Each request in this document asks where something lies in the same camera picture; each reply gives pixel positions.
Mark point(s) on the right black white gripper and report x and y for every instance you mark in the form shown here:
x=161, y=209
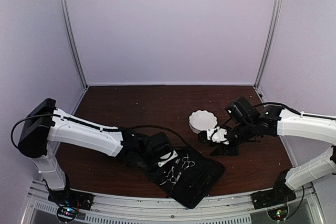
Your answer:
x=222, y=149

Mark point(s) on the silver straight scissors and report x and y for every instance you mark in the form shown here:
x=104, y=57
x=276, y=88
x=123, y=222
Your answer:
x=171, y=178

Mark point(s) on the silver thinning scissors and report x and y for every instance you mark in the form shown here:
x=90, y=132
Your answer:
x=187, y=163

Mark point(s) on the black zip tool case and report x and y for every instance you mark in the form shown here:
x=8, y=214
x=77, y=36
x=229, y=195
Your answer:
x=195, y=182

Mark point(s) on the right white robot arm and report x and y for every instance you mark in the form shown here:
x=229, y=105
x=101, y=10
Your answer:
x=277, y=120

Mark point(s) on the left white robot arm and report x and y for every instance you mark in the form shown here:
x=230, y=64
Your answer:
x=47, y=123

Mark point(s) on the white scalloped bowl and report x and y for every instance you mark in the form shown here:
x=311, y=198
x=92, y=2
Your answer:
x=202, y=120

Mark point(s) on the right round controller board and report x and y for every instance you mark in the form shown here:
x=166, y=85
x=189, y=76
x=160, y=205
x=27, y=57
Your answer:
x=278, y=214

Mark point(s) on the round controller board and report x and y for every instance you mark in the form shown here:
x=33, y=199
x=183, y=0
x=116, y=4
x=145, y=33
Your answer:
x=278, y=214
x=66, y=213

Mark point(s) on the left round controller board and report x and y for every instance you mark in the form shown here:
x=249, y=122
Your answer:
x=66, y=213

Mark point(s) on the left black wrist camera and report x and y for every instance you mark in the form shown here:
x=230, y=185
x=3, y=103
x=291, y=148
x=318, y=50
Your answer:
x=159, y=144

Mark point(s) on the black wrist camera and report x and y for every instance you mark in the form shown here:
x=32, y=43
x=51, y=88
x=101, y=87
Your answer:
x=159, y=144
x=241, y=108

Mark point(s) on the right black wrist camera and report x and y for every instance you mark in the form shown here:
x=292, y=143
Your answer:
x=241, y=108

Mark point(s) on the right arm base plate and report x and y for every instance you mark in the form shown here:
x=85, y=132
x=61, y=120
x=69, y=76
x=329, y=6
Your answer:
x=272, y=197

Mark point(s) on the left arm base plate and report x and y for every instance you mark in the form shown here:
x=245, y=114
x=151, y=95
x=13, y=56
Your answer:
x=72, y=198

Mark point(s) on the aluminium front rail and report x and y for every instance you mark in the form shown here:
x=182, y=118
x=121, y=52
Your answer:
x=236, y=208

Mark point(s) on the right aluminium frame post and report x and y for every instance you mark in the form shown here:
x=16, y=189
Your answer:
x=276, y=10

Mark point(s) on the aluminium frame post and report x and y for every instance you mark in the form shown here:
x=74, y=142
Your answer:
x=72, y=43
x=276, y=10

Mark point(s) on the left aluminium frame post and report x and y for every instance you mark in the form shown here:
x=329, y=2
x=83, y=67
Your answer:
x=72, y=43

